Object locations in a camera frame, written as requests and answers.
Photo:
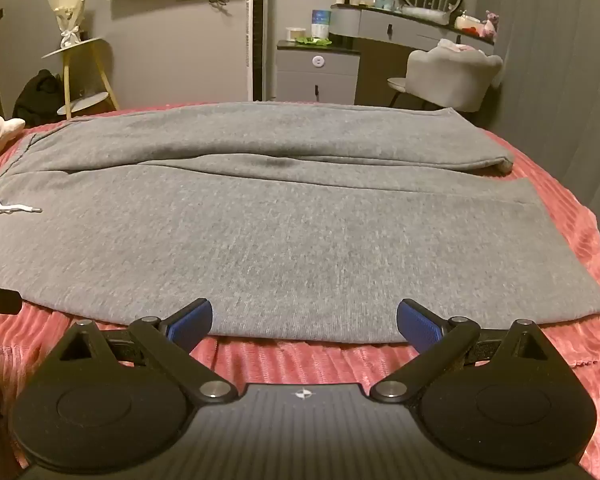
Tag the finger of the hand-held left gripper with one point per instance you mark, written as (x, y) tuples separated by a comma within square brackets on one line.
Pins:
[(2, 304)]

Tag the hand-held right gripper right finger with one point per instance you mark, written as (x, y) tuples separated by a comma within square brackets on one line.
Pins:
[(419, 322)]

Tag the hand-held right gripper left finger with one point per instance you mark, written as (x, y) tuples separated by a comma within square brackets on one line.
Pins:
[(192, 321)]

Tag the grey pants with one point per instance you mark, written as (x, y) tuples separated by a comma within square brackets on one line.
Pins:
[(280, 230)]

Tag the pink ribbed bedspread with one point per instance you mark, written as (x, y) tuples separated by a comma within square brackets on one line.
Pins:
[(555, 365)]

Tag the black bag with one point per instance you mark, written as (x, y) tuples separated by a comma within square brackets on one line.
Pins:
[(35, 95)]

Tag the grey upholstered chair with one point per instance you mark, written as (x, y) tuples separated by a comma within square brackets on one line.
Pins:
[(450, 77)]

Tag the yellow-legged round side table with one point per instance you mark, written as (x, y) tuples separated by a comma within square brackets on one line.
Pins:
[(77, 46)]

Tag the grey drawer cabinet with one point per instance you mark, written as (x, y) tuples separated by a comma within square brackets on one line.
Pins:
[(317, 72)]

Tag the white and pink cloth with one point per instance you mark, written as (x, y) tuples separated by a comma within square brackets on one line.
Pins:
[(460, 46)]

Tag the white tower fan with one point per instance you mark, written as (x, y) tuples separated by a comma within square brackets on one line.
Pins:
[(257, 35)]

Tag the grey curtain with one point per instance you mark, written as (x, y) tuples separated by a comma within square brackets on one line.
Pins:
[(555, 60)]

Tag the green packet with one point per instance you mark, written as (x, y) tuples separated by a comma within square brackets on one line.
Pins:
[(312, 41)]

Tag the white bowl with red items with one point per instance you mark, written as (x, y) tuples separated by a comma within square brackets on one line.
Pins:
[(467, 24)]

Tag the grey vanity desk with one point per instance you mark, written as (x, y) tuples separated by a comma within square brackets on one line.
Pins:
[(380, 22)]

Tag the cream wrapped flower bouquet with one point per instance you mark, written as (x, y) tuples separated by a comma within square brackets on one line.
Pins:
[(69, 7)]

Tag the white jar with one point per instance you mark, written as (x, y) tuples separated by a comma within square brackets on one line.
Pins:
[(296, 34)]

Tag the pink plush toy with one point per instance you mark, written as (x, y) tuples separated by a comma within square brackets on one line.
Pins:
[(491, 25)]

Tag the white pouch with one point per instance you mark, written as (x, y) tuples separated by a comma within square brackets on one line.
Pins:
[(425, 11)]

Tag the blue and white canister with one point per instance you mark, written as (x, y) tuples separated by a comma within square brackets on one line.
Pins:
[(321, 24)]

